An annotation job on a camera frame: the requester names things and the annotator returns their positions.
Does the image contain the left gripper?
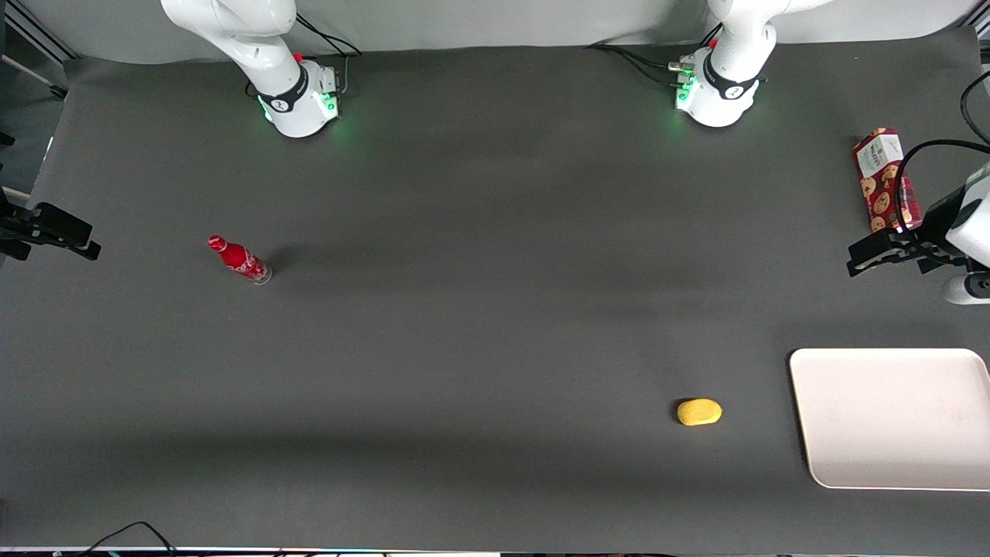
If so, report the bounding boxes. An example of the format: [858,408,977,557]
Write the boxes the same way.
[846,161,990,278]

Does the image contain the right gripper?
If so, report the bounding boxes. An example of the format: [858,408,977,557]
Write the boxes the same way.
[0,186,102,262]

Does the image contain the red cookie box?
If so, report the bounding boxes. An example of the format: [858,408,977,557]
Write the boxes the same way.
[852,128,923,235]

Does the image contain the pale pink rectangular tray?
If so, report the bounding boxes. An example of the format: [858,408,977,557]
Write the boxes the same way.
[788,347,990,492]

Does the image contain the red soda bottle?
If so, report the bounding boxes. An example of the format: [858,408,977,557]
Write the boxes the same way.
[207,234,274,286]

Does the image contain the yellow toy mango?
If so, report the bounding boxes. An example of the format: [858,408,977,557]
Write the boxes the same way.
[676,398,724,428]

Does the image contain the dark grey table mat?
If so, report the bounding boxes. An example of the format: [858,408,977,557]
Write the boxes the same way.
[0,27,990,556]

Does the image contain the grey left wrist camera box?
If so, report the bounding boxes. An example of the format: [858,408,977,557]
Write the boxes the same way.
[941,274,990,307]

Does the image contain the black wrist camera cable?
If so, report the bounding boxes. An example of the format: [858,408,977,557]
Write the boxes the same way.
[893,138,990,234]

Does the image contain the black looped cable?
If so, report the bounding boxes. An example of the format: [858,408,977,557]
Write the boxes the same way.
[960,68,990,148]

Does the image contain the aluminium frame bars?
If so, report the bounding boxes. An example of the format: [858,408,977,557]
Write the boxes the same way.
[0,0,80,103]

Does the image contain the thin black cable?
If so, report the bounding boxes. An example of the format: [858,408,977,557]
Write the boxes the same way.
[76,520,180,557]

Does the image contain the black left arm base cables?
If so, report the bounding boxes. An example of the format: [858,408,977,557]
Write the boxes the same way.
[582,23,726,90]

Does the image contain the black arm base cables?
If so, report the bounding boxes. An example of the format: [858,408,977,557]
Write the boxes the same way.
[246,13,364,100]
[582,23,726,90]

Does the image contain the black right arm base cables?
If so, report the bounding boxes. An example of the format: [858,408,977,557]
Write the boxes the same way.
[246,13,364,100]

